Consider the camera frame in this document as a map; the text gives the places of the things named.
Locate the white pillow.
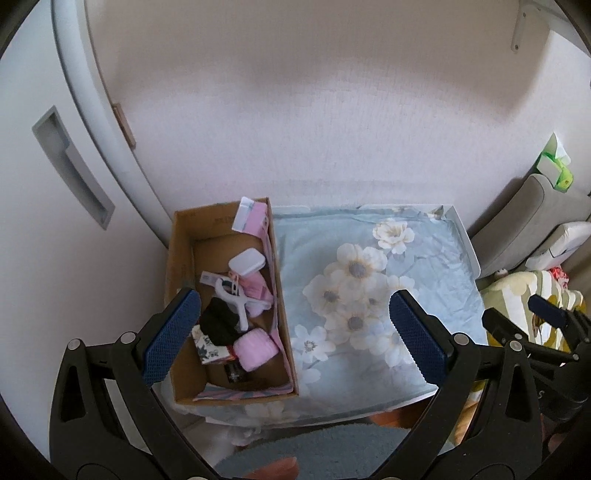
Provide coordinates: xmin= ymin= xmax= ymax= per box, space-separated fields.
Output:
xmin=525 ymin=220 xmax=591 ymax=273

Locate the white box with ink print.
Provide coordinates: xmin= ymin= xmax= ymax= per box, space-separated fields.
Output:
xmin=191 ymin=324 xmax=236 ymax=365

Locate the translucent white hair clip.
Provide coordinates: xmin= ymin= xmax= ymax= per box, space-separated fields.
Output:
xmin=213 ymin=277 xmax=272 ymax=333

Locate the white shelf bracket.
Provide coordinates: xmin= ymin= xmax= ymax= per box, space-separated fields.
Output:
xmin=510 ymin=0 xmax=555 ymax=52

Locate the small wooden wall block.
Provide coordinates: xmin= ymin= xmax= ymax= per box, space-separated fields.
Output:
xmin=112 ymin=102 xmax=138 ymax=149

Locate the black cloth bundle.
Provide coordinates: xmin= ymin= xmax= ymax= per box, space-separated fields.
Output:
xmin=198 ymin=298 xmax=243 ymax=347

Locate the brown cardboard box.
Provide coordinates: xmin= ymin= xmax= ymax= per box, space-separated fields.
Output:
xmin=164 ymin=198 xmax=300 ymax=407

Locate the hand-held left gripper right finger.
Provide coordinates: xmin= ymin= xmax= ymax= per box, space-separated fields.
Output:
xmin=376 ymin=288 xmax=543 ymax=480

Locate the green tissue pack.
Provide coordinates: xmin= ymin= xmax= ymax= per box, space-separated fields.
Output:
xmin=536 ymin=133 xmax=575 ymax=192

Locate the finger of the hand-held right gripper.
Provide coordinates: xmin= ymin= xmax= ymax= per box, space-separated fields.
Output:
xmin=481 ymin=308 xmax=578 ymax=365
xmin=529 ymin=294 xmax=591 ymax=342

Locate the white rounded case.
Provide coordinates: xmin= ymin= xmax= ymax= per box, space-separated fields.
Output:
xmin=228 ymin=248 xmax=266 ymax=275

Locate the light blue floral cloth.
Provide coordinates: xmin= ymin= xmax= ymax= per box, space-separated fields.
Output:
xmin=175 ymin=203 xmax=490 ymax=430

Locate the pink towel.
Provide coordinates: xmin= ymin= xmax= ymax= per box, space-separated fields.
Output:
xmin=233 ymin=329 xmax=280 ymax=372

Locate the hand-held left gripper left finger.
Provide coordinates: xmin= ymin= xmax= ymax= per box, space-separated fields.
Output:
xmin=48 ymin=287 xmax=218 ymax=480

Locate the green striped floral blanket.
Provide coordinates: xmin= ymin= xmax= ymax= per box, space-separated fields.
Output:
xmin=455 ymin=269 xmax=591 ymax=446

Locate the grey sofa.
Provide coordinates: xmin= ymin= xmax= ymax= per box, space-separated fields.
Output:
xmin=468 ymin=173 xmax=591 ymax=280

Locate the white wardrobe door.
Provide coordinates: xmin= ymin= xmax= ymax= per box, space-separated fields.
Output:
xmin=0 ymin=0 xmax=171 ymax=462

